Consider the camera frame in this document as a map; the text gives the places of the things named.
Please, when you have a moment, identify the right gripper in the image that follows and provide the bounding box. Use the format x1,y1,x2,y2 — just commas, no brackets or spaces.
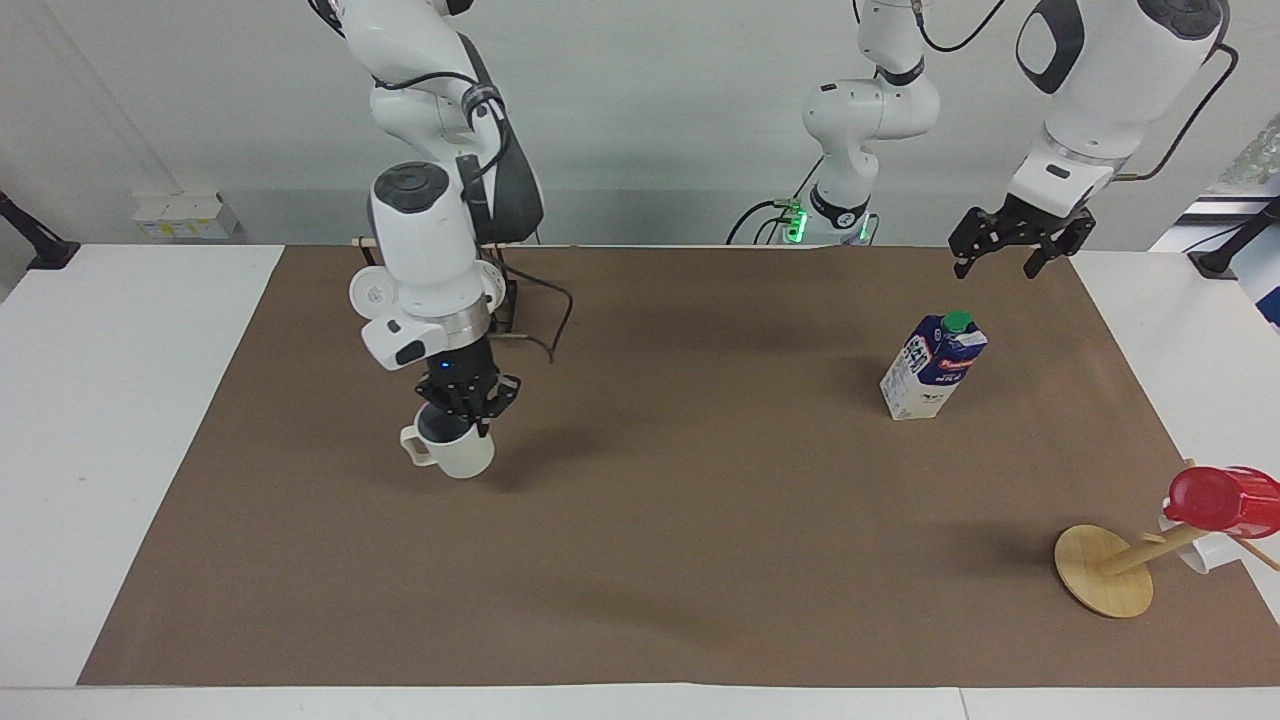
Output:
414,333,522,439

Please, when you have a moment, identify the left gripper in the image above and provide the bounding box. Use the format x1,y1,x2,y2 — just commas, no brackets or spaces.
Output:
948,193,1097,280

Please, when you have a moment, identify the white cup with handle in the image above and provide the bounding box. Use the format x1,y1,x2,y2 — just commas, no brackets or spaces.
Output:
400,404,496,480

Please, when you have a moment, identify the blue white milk carton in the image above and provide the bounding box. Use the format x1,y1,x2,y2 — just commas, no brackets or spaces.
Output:
879,311,990,422

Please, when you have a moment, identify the red cup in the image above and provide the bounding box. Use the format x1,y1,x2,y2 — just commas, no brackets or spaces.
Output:
1163,466,1280,542

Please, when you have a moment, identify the wooden cup stand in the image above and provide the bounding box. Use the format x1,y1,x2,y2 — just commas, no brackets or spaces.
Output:
1054,459,1280,620

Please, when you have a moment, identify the black stand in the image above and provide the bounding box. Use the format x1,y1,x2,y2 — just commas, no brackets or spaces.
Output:
0,190,82,272
1187,196,1280,280

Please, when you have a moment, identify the black cable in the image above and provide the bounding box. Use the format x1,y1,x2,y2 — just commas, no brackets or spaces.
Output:
497,262,575,364
1113,44,1240,184
726,155,827,247
914,0,1007,54

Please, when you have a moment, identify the white wall box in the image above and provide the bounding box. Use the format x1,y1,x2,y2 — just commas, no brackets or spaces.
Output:
132,191,242,242

